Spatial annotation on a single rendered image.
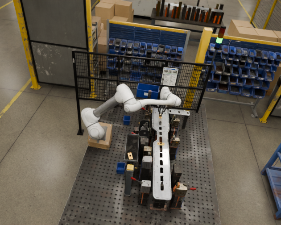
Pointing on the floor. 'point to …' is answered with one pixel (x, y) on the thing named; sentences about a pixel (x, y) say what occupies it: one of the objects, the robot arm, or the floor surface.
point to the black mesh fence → (125, 79)
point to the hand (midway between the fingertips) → (160, 114)
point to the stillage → (279, 180)
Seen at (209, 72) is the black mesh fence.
